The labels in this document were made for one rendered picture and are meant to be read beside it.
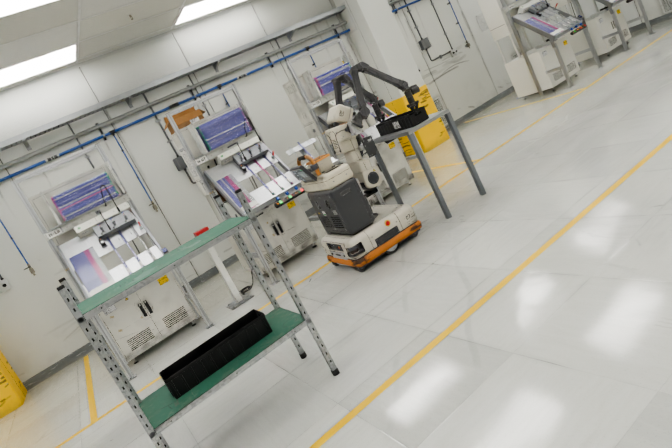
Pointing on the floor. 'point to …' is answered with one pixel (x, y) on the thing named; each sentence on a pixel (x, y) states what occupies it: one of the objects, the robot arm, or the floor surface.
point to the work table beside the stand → (425, 159)
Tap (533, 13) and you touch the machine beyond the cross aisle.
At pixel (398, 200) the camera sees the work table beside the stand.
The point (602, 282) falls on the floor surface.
